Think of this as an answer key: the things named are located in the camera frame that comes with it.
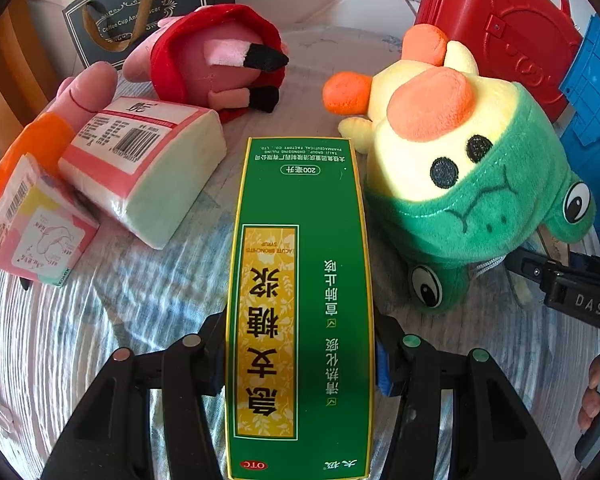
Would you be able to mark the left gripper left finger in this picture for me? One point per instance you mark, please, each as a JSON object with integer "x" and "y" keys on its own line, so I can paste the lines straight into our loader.
{"x": 109, "y": 434}

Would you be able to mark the red plastic suitcase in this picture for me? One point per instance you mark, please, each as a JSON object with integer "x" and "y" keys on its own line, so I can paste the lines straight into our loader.
{"x": 533, "y": 42}

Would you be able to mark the green frog hood duck plush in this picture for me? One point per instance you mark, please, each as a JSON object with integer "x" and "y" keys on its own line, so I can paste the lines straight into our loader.
{"x": 461, "y": 168}

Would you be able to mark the small colourful tissue pack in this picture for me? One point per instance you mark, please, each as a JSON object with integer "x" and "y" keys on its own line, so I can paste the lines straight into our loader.
{"x": 44, "y": 230}

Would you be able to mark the green medicine box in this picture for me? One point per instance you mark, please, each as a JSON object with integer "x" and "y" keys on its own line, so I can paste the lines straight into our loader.
{"x": 300, "y": 356}

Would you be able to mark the orange dress pig plush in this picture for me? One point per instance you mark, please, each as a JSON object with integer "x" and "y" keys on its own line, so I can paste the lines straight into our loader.
{"x": 47, "y": 137}

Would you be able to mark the pink white tissue pack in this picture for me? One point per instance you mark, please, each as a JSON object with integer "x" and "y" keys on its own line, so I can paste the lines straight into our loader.
{"x": 144, "y": 162}

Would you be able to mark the red dress pig plush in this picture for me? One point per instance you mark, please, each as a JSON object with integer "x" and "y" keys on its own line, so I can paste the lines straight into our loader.
{"x": 224, "y": 57}

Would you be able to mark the blue plastic storage crate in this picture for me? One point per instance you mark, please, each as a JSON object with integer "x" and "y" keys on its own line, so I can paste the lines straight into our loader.
{"x": 581, "y": 138}

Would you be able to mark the person's right hand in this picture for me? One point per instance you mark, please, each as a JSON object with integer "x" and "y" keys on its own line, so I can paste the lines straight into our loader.
{"x": 590, "y": 404}

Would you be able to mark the dark gift bag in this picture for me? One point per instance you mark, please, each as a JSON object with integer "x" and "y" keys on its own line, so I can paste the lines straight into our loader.
{"x": 108, "y": 30}

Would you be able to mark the blue striped bed sheet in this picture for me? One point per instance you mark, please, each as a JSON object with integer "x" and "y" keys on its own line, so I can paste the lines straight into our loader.
{"x": 54, "y": 340}

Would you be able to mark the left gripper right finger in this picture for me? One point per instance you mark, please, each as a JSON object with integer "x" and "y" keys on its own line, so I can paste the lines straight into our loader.
{"x": 493, "y": 435}

